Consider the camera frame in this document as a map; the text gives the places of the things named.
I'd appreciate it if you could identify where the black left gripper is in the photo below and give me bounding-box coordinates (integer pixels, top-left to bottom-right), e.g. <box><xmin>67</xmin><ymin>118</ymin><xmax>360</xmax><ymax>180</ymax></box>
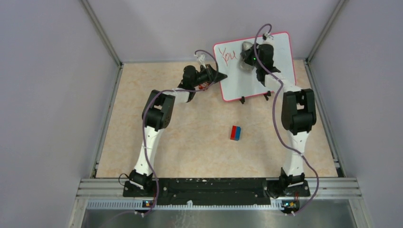
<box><xmin>191</xmin><ymin>64</ymin><xmax>225</xmax><ymax>88</ymax></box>

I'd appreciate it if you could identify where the pink framed whiteboard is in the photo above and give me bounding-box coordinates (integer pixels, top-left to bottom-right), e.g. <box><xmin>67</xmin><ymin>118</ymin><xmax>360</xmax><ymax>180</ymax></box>
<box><xmin>213</xmin><ymin>32</ymin><xmax>296</xmax><ymax>102</ymax></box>

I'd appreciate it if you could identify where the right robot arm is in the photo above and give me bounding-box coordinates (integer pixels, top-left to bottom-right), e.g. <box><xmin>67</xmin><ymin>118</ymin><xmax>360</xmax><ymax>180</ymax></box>
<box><xmin>241</xmin><ymin>42</ymin><xmax>317</xmax><ymax>198</ymax></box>

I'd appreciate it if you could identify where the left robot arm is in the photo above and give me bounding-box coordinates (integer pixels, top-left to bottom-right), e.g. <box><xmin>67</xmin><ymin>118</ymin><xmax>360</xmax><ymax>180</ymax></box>
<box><xmin>126</xmin><ymin>64</ymin><xmax>228</xmax><ymax>196</ymax></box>

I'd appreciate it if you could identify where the red and blue block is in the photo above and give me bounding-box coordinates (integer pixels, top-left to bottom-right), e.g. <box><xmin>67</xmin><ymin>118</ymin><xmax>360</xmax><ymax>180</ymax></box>
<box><xmin>230</xmin><ymin>125</ymin><xmax>241</xmax><ymax>141</ymax></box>

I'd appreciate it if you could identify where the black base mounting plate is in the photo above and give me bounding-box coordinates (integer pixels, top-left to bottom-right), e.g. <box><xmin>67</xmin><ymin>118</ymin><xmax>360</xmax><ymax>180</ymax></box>
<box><xmin>123</xmin><ymin>178</ymin><xmax>311</xmax><ymax>206</ymax></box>

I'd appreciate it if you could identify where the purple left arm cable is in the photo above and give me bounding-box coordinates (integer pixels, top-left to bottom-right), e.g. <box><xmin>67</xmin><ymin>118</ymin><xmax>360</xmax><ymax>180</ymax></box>
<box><xmin>142</xmin><ymin>49</ymin><xmax>220</xmax><ymax>218</ymax></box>

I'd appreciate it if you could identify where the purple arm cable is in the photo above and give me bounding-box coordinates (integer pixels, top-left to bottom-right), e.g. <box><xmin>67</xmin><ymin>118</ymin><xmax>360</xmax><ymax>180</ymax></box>
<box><xmin>142</xmin><ymin>49</ymin><xmax>220</xmax><ymax>218</ymax></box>
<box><xmin>253</xmin><ymin>24</ymin><xmax>320</xmax><ymax>216</ymax></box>

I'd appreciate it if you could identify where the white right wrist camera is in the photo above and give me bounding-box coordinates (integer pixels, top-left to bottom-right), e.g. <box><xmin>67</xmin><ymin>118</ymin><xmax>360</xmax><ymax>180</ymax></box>
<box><xmin>262</xmin><ymin>33</ymin><xmax>274</xmax><ymax>43</ymax></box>

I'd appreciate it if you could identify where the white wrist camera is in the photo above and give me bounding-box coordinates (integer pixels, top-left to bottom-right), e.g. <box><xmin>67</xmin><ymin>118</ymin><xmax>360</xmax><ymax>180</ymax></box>
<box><xmin>194</xmin><ymin>54</ymin><xmax>205</xmax><ymax>66</ymax></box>
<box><xmin>262</xmin><ymin>33</ymin><xmax>274</xmax><ymax>43</ymax></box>

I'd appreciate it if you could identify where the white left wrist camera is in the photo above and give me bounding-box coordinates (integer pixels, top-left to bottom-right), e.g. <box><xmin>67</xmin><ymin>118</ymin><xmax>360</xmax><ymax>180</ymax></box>
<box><xmin>194</xmin><ymin>54</ymin><xmax>205</xmax><ymax>66</ymax></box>

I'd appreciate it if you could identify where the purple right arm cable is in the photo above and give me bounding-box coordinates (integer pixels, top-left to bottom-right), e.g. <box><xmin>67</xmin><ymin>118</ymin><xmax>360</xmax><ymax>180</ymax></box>
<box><xmin>253</xmin><ymin>24</ymin><xmax>320</xmax><ymax>216</ymax></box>

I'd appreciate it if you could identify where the white toothed cable rail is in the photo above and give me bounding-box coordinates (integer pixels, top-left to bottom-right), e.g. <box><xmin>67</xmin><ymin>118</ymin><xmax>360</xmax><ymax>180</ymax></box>
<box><xmin>86</xmin><ymin>199</ymin><xmax>284</xmax><ymax>210</ymax></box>

